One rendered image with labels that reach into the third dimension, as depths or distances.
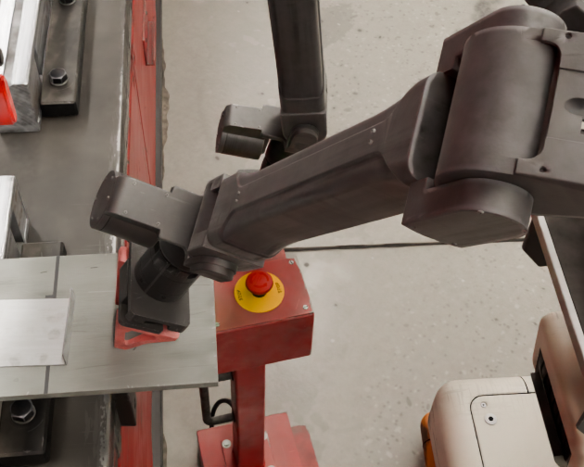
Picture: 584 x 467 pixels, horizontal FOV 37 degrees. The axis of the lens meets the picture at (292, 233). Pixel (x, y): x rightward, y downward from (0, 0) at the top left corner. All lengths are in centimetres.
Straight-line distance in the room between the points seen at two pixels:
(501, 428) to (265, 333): 66
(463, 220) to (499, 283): 189
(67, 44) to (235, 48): 144
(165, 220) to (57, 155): 57
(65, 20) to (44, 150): 27
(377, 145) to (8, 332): 60
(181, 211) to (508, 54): 43
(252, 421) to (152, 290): 81
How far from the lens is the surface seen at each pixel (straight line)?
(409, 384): 210
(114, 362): 96
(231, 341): 126
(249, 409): 161
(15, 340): 99
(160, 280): 86
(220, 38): 290
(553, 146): 41
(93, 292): 101
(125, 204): 78
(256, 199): 64
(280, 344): 129
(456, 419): 177
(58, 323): 99
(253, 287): 123
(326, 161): 55
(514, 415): 179
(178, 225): 79
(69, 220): 125
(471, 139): 42
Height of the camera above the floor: 182
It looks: 51 degrees down
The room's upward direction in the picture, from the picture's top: 3 degrees clockwise
